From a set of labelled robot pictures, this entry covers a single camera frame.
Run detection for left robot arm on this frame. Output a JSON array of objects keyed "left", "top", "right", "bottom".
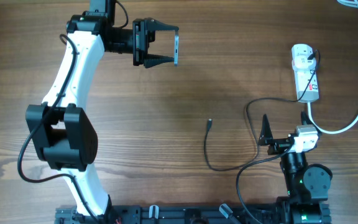
[{"left": 25, "top": 1, "right": 179, "bottom": 223}]

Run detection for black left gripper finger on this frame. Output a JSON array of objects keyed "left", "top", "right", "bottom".
[
  {"left": 143, "top": 54, "right": 174, "bottom": 68},
  {"left": 146, "top": 18, "right": 179, "bottom": 31}
]

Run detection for blue-screen Galaxy smartphone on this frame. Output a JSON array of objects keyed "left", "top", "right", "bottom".
[{"left": 173, "top": 30, "right": 179, "bottom": 67}]

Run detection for white charger plug adapter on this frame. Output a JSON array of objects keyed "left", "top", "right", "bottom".
[{"left": 292, "top": 54, "right": 316, "bottom": 72}]

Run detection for black USB charging cable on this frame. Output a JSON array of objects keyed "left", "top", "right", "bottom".
[{"left": 203, "top": 49, "right": 321, "bottom": 172}]

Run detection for black right camera cable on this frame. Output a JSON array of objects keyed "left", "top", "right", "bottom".
[{"left": 236, "top": 144, "right": 295, "bottom": 224}]

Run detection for black left camera cable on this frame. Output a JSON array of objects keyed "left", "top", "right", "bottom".
[{"left": 17, "top": 0, "right": 129, "bottom": 223}]

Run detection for black camera cable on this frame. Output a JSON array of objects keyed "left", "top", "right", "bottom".
[
  {"left": 236, "top": 144, "right": 295, "bottom": 224},
  {"left": 17, "top": 0, "right": 129, "bottom": 223}
]

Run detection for white power strip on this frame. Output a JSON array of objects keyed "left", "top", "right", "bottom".
[{"left": 291, "top": 44, "right": 319, "bottom": 103}]

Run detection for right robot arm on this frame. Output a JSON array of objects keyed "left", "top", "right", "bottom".
[{"left": 257, "top": 112, "right": 333, "bottom": 224}]

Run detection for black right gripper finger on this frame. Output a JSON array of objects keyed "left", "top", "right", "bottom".
[
  {"left": 259, "top": 114, "right": 273, "bottom": 142},
  {"left": 301, "top": 111, "right": 322, "bottom": 136}
]

